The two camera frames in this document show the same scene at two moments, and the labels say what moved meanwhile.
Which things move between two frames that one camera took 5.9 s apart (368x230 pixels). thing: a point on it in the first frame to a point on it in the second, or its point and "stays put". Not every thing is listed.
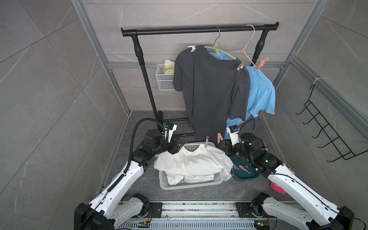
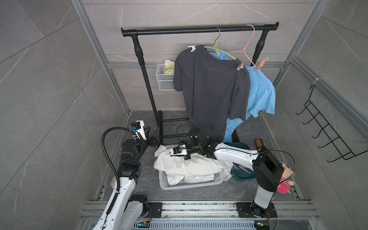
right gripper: [228, 146] to [187, 157]
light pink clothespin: [193, 48] stays put
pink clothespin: [261, 63] stays put
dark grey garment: [217, 88] stays put
